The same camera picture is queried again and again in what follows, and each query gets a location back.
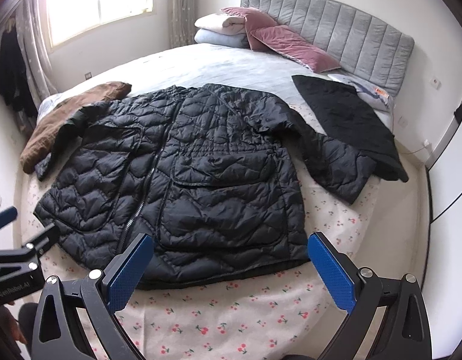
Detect black quilted puffer jacket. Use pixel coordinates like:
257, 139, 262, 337
34, 84, 376, 290

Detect dark hanging clothes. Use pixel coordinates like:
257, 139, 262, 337
0, 27, 38, 119

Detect person's left hand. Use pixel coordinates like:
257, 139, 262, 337
0, 306, 27, 359

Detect brown folded garment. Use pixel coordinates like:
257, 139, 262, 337
20, 81, 131, 174

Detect cherry print bed sheet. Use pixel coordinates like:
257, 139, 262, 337
18, 101, 384, 360

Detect grey patterned curtain left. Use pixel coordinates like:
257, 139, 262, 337
15, 0, 57, 106

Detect grey patterned curtain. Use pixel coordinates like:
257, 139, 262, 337
15, 0, 57, 106
168, 0, 197, 48

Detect black folded garment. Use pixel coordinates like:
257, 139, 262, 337
292, 75, 409, 183

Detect printed white pillow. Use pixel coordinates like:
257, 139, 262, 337
328, 73, 394, 131

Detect light blue bed cover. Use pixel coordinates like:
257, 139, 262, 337
38, 43, 323, 133

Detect light blue folded blanket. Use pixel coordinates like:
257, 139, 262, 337
194, 28, 249, 49

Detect grey padded headboard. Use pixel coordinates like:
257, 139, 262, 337
241, 0, 415, 97

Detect white folded blanket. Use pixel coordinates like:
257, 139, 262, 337
194, 13, 246, 36

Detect grey patterned curtain right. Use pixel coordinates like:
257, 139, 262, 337
168, 0, 197, 48

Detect pink velvet pillow front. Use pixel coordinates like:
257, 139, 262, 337
250, 25, 341, 73

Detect pink velvet pillow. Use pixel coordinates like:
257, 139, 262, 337
220, 7, 278, 52
250, 25, 341, 73

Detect pink velvet pillow back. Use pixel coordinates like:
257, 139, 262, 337
220, 7, 278, 52

